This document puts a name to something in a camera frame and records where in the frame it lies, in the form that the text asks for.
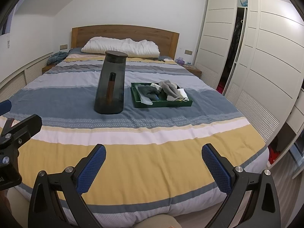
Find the grey fleece cloth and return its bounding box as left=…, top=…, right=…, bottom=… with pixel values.
left=159, top=80, right=183, bottom=101

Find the teal cloth on nightstand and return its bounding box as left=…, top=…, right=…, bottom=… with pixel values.
left=47, top=51, right=69, bottom=65

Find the white waffle cloth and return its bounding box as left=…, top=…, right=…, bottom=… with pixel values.
left=177, top=89, right=189, bottom=101

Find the white wardrobe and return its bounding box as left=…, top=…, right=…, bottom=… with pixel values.
left=195, top=0, right=303, bottom=168

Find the white pillow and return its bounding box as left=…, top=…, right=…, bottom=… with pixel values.
left=81, top=36, right=160, bottom=58

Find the wooden right nightstand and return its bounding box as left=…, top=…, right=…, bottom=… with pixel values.
left=183, top=65, right=202, bottom=78

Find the wooden left nightstand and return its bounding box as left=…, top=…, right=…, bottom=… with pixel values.
left=42, top=64, right=56, bottom=74

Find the wooden headboard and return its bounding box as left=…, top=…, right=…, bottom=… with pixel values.
left=71, top=25, right=179, bottom=59

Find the purple item on nightstand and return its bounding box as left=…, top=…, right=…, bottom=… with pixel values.
left=175, top=57, right=185, bottom=65

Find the green tray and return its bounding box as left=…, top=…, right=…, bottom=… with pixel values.
left=131, top=82, right=193, bottom=108

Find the striped bed cover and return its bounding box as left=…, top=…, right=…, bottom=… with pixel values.
left=1, top=49, right=269, bottom=227

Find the wooden nightstand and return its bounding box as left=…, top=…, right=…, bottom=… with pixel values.
left=183, top=65, right=202, bottom=78
left=42, top=64, right=56, bottom=74

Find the facial tissue pack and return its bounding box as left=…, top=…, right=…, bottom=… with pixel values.
left=150, top=83, right=162, bottom=92

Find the dark grey blue-edged towel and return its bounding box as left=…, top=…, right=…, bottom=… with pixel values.
left=138, top=84, right=160, bottom=101

